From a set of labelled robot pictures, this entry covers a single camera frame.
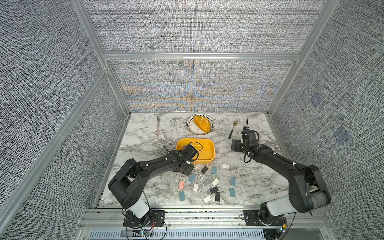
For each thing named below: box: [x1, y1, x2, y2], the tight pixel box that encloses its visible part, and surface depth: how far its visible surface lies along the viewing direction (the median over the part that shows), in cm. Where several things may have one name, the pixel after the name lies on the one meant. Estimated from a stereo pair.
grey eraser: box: [203, 178, 212, 187], surface depth 87 cm
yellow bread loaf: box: [193, 115, 211, 133], surface depth 108 cm
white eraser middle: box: [193, 183, 199, 192], surface depth 85 cm
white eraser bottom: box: [203, 195, 212, 204], surface depth 81 cm
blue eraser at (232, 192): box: [229, 188, 236, 197], surface depth 83 cm
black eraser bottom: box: [215, 192, 221, 202], surface depth 82 cm
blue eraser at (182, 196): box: [179, 191, 185, 201], surface depth 82 cm
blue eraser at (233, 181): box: [230, 177, 236, 186], surface depth 88 cm
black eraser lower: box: [209, 186, 219, 194], surface depth 85 cm
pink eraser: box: [179, 180, 185, 190], surface depth 85 cm
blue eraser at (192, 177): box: [188, 174, 196, 182], surface depth 89 cm
